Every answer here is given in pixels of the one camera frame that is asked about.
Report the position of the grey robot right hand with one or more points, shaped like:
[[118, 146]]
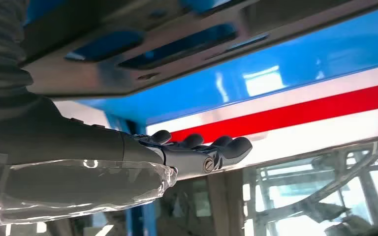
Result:
[[78, 143]]

